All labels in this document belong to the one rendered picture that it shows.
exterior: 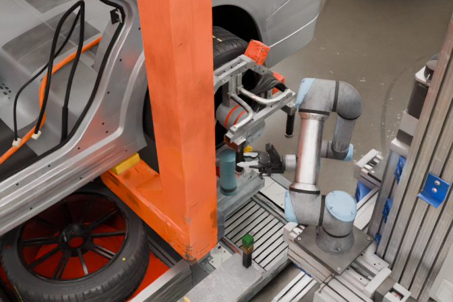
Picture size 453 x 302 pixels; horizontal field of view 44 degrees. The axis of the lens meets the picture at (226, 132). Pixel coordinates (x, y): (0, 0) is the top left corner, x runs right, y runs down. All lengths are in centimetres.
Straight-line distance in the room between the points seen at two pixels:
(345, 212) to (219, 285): 75
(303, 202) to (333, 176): 153
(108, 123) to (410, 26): 320
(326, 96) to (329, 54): 250
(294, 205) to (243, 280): 61
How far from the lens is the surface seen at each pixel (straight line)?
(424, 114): 181
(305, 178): 206
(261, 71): 264
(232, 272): 257
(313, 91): 205
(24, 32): 307
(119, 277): 256
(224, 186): 273
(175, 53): 168
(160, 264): 282
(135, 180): 262
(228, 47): 252
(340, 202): 207
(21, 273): 266
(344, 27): 488
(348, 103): 207
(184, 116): 185
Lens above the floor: 263
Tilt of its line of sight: 44 degrees down
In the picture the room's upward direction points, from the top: straight up
